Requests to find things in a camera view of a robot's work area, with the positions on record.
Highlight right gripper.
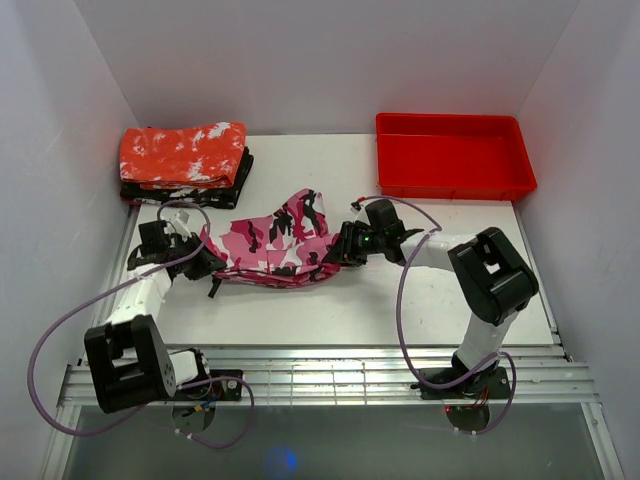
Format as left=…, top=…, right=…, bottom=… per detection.
left=323, top=221, right=386, bottom=268

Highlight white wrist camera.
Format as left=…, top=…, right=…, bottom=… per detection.
left=351, top=198, right=369, bottom=224
left=167, top=210, right=191, bottom=239

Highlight black camo folded trousers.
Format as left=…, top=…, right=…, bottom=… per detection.
left=120, top=147, right=254, bottom=210

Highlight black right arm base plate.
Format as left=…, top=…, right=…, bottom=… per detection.
left=411, top=367, right=511, bottom=401

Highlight orange white folded trousers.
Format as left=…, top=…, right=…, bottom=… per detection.
left=119, top=122, right=247, bottom=188

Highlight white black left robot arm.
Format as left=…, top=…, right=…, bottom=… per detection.
left=84, top=217, right=223, bottom=413

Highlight pink camo trousers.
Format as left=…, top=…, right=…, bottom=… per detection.
left=127, top=188, right=344, bottom=299

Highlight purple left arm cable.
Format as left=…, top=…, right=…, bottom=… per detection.
left=27, top=202, right=256, bottom=450

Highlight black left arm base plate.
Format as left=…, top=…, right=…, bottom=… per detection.
left=172, top=369, right=244, bottom=403

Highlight aluminium rail frame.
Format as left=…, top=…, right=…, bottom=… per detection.
left=39, top=204, right=626, bottom=480

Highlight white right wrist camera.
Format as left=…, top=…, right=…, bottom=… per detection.
left=351, top=198, right=369, bottom=224

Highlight red plastic tray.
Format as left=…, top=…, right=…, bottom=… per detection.
left=376, top=113, right=537, bottom=202

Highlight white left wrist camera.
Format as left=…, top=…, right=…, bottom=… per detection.
left=167, top=210, right=191, bottom=239

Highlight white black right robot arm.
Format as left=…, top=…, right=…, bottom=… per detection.
left=323, top=195, right=539, bottom=398

